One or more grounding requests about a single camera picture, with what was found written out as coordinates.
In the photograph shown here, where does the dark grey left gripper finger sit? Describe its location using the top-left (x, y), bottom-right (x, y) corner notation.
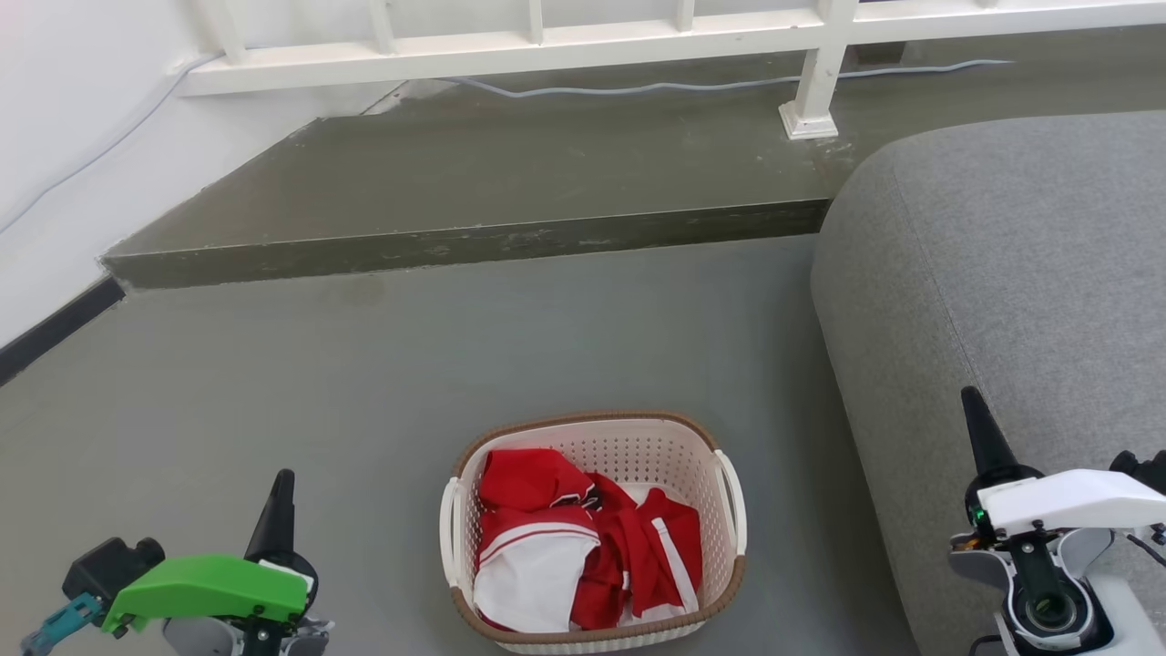
top-left (244, 469), bottom-right (297, 558)

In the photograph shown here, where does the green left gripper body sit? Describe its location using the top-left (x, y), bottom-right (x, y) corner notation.
top-left (102, 547), bottom-right (320, 633)

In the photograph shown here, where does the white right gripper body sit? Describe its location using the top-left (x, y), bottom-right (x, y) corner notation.
top-left (966, 465), bottom-right (1166, 538)

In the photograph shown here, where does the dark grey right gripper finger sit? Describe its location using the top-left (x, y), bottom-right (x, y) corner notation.
top-left (961, 386), bottom-right (1018, 480)

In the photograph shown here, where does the white laundry basket brown rim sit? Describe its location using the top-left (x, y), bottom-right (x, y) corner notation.
top-left (439, 410), bottom-right (749, 655)

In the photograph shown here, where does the teal connector piece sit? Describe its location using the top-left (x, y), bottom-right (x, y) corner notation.
top-left (20, 592), bottom-right (107, 656)

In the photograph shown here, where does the grey fabric sofa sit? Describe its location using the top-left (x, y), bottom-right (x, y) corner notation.
top-left (810, 111), bottom-right (1166, 656)

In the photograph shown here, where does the red and white shirt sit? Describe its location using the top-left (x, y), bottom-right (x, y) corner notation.
top-left (472, 448), bottom-right (602, 634)

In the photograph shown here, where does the black baseboard strip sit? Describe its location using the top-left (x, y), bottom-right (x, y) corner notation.
top-left (0, 276), bottom-right (128, 389)

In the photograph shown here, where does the red garment with white stripe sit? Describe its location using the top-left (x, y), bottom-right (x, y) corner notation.
top-left (572, 472), bottom-right (705, 631)

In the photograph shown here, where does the white wooden railing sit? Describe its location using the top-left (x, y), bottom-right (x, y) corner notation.
top-left (176, 0), bottom-right (1166, 141)

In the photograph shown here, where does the white wall cable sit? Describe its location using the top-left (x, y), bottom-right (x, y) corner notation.
top-left (0, 50), bottom-right (226, 237)

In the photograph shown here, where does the light grey floor cable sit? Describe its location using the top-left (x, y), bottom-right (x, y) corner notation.
top-left (445, 58), bottom-right (1016, 99)

